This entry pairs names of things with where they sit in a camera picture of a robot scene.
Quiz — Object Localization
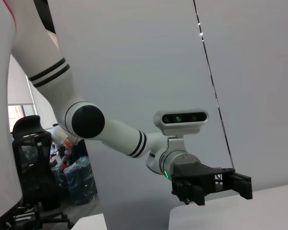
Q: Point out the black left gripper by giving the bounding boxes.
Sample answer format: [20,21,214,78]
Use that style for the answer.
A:
[170,162,252,207]

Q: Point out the blue plastic wrapped bundle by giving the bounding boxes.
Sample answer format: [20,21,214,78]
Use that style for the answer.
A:
[63,155,98,206]

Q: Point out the person in white shirt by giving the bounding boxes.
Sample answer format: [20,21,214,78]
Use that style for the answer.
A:
[50,123,84,168]

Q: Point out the black office chair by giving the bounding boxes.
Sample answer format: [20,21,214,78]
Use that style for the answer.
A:
[4,115,74,230]

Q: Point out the white window blind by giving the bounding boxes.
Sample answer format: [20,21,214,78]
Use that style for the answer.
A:
[7,54,35,106]

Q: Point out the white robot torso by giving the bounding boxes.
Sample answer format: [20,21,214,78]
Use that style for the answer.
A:
[0,0,24,222]

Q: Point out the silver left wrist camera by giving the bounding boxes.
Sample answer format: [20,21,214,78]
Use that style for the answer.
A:
[153,109,209,137]

